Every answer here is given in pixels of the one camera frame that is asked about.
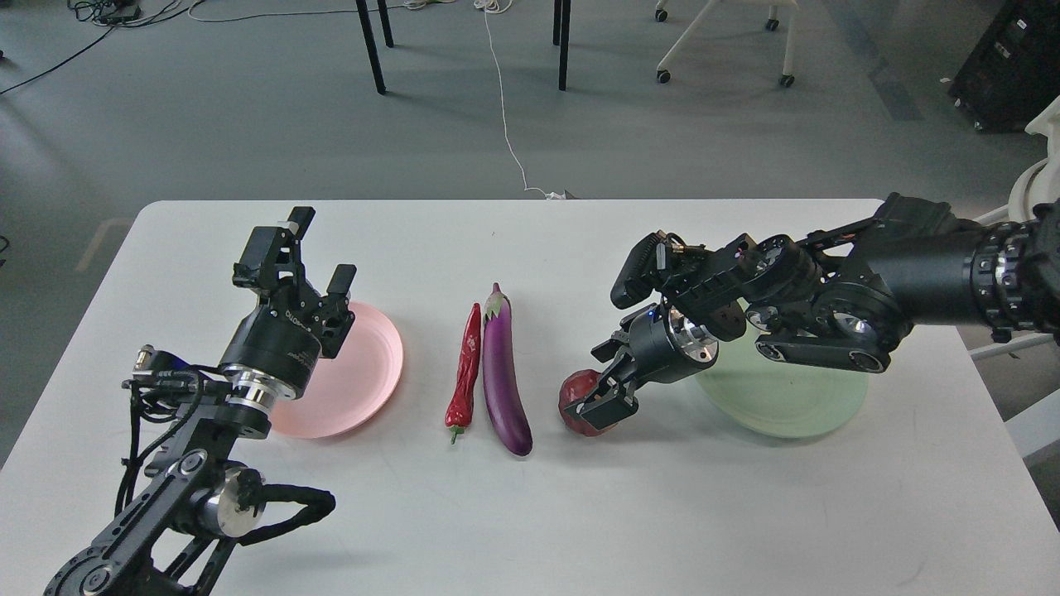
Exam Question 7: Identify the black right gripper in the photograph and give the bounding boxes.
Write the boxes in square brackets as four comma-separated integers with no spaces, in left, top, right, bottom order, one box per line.
[576,304,720,431]

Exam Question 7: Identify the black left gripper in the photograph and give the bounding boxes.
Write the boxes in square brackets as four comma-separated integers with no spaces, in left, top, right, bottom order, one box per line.
[219,206,357,397]

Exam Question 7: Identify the red pomegranate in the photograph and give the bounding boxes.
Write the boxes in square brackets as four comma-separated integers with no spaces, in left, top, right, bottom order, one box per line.
[557,369,619,438]

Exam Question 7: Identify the purple eggplant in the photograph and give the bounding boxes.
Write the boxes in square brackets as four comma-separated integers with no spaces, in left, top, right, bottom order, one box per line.
[481,282,533,457]

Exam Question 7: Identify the red chili pepper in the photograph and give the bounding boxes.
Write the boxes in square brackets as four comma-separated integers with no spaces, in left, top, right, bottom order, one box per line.
[446,302,482,445]

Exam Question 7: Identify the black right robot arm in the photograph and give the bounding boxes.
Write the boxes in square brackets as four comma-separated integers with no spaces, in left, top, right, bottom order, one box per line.
[561,193,1059,431]

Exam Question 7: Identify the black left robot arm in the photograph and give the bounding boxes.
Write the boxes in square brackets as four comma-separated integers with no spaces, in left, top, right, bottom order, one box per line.
[43,206,356,595]

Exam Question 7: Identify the pink plate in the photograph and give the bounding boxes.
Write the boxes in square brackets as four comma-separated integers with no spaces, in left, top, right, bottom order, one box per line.
[270,301,404,439]

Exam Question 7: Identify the green plate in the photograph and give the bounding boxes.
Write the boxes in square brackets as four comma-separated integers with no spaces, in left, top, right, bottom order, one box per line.
[694,327,870,439]

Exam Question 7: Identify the black table legs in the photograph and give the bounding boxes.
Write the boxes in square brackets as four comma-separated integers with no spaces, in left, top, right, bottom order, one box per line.
[355,1,572,95]

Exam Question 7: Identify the white chair base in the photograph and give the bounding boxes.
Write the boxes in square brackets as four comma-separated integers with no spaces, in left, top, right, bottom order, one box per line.
[653,0,801,89]

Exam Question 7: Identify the white stand at right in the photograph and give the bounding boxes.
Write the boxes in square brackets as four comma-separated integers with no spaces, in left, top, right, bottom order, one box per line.
[971,99,1059,361]

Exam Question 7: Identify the black equipment case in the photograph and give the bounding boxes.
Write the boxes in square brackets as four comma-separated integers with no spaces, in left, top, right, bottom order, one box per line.
[949,1,1059,133]

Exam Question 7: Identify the black cables on floor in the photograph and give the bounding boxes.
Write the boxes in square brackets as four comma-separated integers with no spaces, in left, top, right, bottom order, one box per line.
[0,0,416,99]

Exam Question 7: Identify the white cable on floor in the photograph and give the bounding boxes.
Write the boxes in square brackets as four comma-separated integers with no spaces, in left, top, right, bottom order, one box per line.
[472,0,575,201]

